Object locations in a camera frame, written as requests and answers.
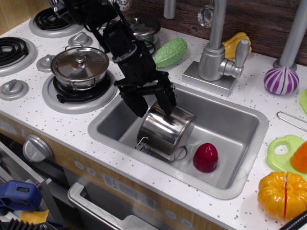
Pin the yellow tape piece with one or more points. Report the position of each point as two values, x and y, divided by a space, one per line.
34 217

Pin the grey toy sink basin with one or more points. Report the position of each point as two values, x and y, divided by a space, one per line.
236 131

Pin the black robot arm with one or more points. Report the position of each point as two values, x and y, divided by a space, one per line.
104 19

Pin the front right stove burner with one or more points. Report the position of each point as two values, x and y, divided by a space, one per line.
78 102

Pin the lidded steel pot back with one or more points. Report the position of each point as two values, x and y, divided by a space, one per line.
145 28

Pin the yellow toy banana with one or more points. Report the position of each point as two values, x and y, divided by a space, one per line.
231 44

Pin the grey stove knob centre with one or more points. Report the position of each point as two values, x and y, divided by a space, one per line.
81 39

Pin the hanging perforated strainer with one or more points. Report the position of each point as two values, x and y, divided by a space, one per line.
124 5

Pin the grey oven door handle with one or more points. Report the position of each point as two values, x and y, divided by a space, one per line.
131 222

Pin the grey stove knob left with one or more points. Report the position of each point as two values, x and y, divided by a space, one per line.
44 63

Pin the grey stove knob front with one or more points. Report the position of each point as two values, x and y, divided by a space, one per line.
13 90

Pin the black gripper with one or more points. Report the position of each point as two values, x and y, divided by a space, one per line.
142 78

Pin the grey stove knob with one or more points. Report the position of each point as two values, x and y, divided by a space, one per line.
81 39
13 90
44 63

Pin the hanging clear ladle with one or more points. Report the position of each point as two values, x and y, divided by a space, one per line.
205 15

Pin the lidded steel pot front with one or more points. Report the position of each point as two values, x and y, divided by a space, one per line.
80 68

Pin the lidded steel pot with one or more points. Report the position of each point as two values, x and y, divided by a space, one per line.
80 68
145 28

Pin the grey support pole right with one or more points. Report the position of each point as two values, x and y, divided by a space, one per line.
294 39

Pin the orange toy carrot piece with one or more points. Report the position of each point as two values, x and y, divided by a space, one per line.
299 158

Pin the purple white toy onion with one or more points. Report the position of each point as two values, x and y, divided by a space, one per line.
281 80

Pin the silver toy faucet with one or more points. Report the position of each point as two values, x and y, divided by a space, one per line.
214 72

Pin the metal wire utensil handle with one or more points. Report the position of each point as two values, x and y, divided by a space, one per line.
293 120

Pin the orange toy pumpkin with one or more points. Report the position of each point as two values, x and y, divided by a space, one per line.
283 195

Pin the green toy piece right edge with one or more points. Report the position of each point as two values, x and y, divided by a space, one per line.
303 100

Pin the light green toy plate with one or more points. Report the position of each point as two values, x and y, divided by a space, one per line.
280 151

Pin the back left stove burner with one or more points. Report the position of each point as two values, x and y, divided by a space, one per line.
47 24

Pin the stove burner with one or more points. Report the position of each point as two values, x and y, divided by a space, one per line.
47 24
16 54
78 102

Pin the front left stove burner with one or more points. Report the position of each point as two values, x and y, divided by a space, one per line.
16 54

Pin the grey oven dial knob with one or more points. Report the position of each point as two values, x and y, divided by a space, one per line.
36 149

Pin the green toy bitter gourd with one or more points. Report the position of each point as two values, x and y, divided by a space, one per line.
170 53

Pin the red toy pepper half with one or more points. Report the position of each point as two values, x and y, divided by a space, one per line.
206 158

